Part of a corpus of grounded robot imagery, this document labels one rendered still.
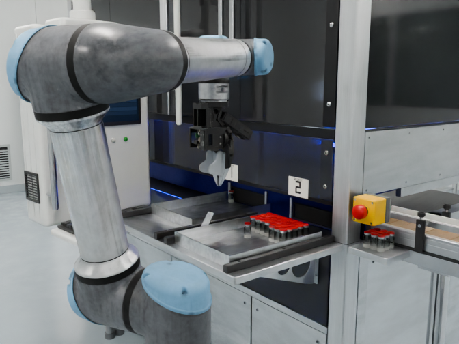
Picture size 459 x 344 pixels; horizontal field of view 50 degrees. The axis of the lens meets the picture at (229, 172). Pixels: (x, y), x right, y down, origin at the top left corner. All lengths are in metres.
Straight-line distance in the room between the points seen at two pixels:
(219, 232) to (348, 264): 0.40
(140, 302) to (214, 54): 0.44
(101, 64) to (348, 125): 0.86
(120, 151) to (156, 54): 1.41
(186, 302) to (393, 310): 1.06
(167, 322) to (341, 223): 0.75
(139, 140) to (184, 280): 1.37
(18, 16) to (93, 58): 6.02
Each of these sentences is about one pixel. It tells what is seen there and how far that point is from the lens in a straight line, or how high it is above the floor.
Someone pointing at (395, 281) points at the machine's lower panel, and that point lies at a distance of 1.73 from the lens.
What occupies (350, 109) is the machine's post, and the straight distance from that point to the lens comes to 1.39.
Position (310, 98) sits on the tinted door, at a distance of 1.50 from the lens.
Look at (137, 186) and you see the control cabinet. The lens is 2.17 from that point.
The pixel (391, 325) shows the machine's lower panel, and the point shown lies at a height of 0.55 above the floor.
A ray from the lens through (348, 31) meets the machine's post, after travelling 1.41.
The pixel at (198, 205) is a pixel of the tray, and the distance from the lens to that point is 1.87.
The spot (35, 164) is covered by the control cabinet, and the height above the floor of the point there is 1.04.
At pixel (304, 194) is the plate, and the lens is 1.53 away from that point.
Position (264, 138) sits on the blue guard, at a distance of 1.64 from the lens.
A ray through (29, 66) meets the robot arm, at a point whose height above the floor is 1.36.
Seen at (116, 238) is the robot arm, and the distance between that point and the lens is 0.87.
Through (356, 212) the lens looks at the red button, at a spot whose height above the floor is 1.00.
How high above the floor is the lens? 1.34
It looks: 10 degrees down
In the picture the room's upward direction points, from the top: straight up
